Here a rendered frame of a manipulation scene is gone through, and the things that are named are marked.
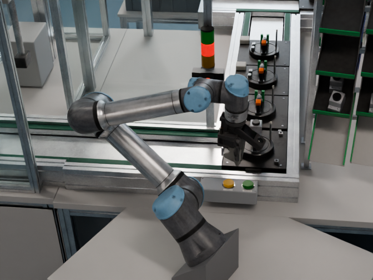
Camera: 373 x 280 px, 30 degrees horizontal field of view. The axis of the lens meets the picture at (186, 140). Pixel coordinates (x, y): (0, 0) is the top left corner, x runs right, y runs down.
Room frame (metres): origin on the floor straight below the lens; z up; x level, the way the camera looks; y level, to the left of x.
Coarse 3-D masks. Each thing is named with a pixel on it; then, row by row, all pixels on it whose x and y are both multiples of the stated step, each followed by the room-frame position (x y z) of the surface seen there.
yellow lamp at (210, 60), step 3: (201, 57) 2.27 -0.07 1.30; (204, 57) 2.26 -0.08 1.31; (207, 57) 2.25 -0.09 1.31; (210, 57) 2.25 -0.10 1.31; (213, 57) 2.26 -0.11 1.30; (201, 60) 2.27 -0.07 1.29; (204, 60) 2.26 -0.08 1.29; (207, 60) 2.25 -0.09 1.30; (210, 60) 2.25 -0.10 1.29; (213, 60) 2.26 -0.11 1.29; (201, 63) 2.27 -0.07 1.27; (204, 63) 2.26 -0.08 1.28; (207, 63) 2.25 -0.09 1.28; (210, 63) 2.25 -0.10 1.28; (213, 63) 2.26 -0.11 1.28; (204, 66) 2.26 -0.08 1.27; (207, 66) 2.25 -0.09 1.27; (210, 66) 2.25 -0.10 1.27; (213, 66) 2.26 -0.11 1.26
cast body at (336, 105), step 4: (332, 92) 2.03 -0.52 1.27; (336, 92) 2.03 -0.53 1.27; (340, 92) 2.03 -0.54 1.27; (332, 96) 2.01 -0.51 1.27; (336, 96) 2.01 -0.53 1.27; (340, 96) 2.00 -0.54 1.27; (344, 96) 2.01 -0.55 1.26; (332, 100) 2.01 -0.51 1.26; (336, 100) 2.00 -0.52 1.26; (340, 100) 2.00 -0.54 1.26; (344, 100) 2.03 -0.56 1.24; (332, 104) 2.01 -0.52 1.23; (336, 104) 2.00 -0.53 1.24; (340, 104) 1.99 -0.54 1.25; (328, 108) 2.01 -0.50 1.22; (332, 108) 2.00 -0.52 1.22; (336, 108) 2.00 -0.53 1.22; (340, 108) 2.00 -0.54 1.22; (336, 112) 2.00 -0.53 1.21; (340, 112) 2.01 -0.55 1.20
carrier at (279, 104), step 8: (272, 88) 2.40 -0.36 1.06; (248, 96) 2.49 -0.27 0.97; (256, 96) 2.38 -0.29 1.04; (264, 96) 2.49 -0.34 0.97; (272, 96) 2.40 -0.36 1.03; (280, 96) 2.48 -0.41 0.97; (248, 104) 2.40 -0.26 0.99; (264, 104) 2.39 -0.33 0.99; (272, 104) 2.39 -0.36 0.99; (280, 104) 2.42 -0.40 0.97; (248, 112) 2.34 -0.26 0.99; (264, 112) 2.34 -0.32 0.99; (272, 112) 2.33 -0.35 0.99; (280, 112) 2.36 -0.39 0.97; (248, 120) 2.32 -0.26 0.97; (264, 120) 2.31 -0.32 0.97; (272, 120) 2.31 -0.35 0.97; (280, 120) 2.30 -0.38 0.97; (264, 128) 2.26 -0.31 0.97; (272, 128) 2.25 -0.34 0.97; (280, 128) 2.25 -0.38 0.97
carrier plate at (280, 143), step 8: (272, 136) 2.20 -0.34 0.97; (280, 136) 2.20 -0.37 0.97; (280, 144) 2.14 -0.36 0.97; (224, 152) 2.11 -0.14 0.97; (280, 152) 2.09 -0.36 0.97; (224, 160) 2.06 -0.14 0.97; (248, 160) 2.05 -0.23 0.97; (256, 160) 2.05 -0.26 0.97; (264, 160) 2.05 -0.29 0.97; (272, 160) 2.05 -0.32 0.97; (280, 160) 2.05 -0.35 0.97; (224, 168) 2.03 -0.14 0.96; (232, 168) 2.02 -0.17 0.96; (240, 168) 2.02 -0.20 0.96; (256, 168) 2.01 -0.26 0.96; (264, 168) 2.00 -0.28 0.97; (272, 168) 2.00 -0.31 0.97; (280, 168) 2.00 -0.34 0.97
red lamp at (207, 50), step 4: (204, 44) 2.26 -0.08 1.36; (208, 44) 2.25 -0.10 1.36; (212, 44) 2.26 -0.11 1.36; (204, 48) 2.25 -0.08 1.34; (208, 48) 2.25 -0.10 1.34; (212, 48) 2.26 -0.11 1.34; (204, 52) 2.25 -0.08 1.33; (208, 52) 2.25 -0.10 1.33; (212, 52) 2.26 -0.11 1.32; (208, 56) 2.25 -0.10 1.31
